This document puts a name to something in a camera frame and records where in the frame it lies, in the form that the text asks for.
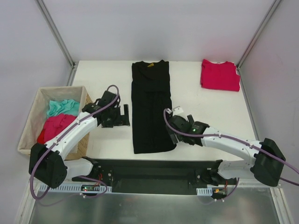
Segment black flower print t-shirt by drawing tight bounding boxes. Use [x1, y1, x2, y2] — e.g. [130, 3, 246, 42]
[131, 60, 176, 154]

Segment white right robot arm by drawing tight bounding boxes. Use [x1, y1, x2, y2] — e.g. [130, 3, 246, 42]
[163, 107, 285, 187]

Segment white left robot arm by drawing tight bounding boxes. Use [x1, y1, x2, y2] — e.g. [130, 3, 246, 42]
[29, 91, 130, 189]

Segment teal t-shirt in basket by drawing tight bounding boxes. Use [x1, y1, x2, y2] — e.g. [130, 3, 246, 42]
[47, 99, 80, 118]

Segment red t-shirt in basket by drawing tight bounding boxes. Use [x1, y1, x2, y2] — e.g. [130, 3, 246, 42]
[37, 113, 76, 144]

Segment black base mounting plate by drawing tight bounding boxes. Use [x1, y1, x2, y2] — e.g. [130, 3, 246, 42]
[71, 157, 237, 194]

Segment folded red t-shirt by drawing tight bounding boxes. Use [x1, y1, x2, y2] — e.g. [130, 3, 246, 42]
[200, 59, 240, 92]

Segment right white cable duct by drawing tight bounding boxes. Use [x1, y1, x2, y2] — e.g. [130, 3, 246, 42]
[196, 188, 228, 196]

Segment white cable duct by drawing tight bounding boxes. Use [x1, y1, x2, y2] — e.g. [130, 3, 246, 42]
[49, 183, 112, 193]
[196, 188, 228, 196]

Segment left white cable duct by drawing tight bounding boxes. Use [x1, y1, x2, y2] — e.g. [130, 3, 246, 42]
[49, 183, 112, 193]

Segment aluminium front rail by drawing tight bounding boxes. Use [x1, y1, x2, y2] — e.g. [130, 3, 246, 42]
[29, 163, 283, 189]

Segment left aluminium frame post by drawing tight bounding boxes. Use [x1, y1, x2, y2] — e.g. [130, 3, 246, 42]
[35, 0, 75, 68]

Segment aluminium frame post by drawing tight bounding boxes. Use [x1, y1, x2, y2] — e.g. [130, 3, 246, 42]
[236, 0, 283, 71]
[35, 0, 75, 68]

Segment right aluminium frame post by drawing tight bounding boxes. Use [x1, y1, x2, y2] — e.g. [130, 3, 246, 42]
[236, 0, 283, 71]

